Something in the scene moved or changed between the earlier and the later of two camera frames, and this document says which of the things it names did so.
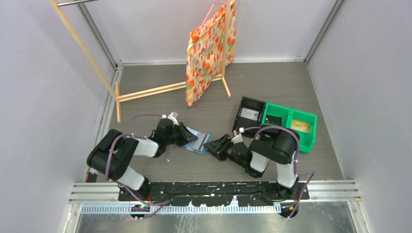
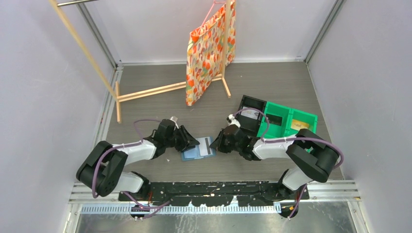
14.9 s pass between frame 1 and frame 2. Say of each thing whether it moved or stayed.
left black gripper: stayed
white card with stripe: moved
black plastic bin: stayed
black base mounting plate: stayed
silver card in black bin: stayed
